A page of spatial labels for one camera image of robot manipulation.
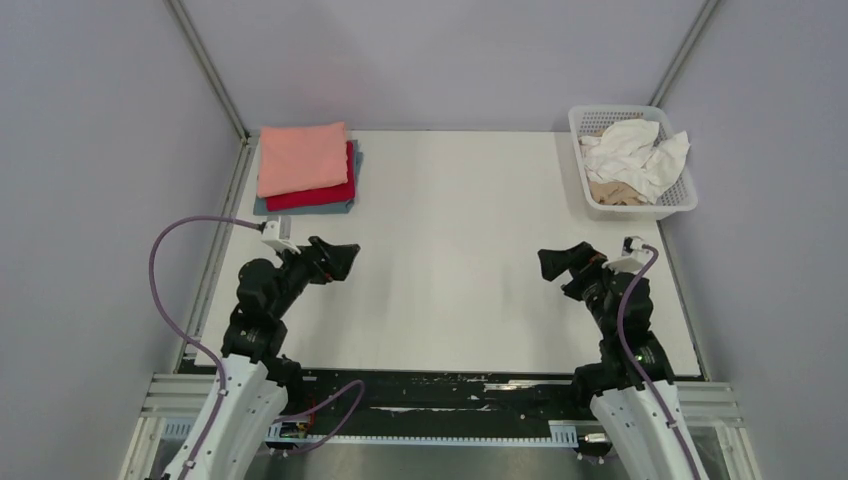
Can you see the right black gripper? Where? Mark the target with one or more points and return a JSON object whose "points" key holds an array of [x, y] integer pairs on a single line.
{"points": [[552, 263]]}

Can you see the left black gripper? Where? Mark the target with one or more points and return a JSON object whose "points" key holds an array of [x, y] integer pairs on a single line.
{"points": [[340, 256]]}

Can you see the white t-shirt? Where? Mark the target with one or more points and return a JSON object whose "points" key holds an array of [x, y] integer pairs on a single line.
{"points": [[630, 151]]}

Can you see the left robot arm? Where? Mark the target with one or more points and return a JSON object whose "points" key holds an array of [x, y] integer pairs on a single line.
{"points": [[254, 382]]}

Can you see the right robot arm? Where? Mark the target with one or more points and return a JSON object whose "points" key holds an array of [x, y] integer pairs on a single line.
{"points": [[631, 391]]}

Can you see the folded red t-shirt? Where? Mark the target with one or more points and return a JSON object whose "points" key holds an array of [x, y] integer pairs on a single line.
{"points": [[342, 194]]}

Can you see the beige t-shirt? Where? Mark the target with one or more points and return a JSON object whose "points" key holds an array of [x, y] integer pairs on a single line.
{"points": [[615, 194]]}

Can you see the folded teal t-shirt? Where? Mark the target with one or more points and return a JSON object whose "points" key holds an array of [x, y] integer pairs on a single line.
{"points": [[259, 209]]}

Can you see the folded salmon pink t-shirt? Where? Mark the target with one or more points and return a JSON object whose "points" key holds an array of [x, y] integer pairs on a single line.
{"points": [[299, 159]]}

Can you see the white plastic laundry basket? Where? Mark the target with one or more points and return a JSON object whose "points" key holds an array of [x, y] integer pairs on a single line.
{"points": [[589, 119]]}

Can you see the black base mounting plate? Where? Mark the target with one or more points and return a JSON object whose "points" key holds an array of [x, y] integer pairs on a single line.
{"points": [[453, 404]]}

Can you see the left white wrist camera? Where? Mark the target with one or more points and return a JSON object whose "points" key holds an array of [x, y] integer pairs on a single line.
{"points": [[276, 232]]}

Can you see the white slotted cable duct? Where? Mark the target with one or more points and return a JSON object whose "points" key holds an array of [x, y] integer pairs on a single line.
{"points": [[560, 436]]}

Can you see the left aluminium frame post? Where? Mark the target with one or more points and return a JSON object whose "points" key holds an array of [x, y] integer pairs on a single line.
{"points": [[194, 42]]}

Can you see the aluminium frame post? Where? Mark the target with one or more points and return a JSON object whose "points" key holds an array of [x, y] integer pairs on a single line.
{"points": [[708, 9], [194, 42]]}

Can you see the right aluminium frame post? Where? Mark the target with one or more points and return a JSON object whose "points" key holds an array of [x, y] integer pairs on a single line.
{"points": [[708, 9]]}

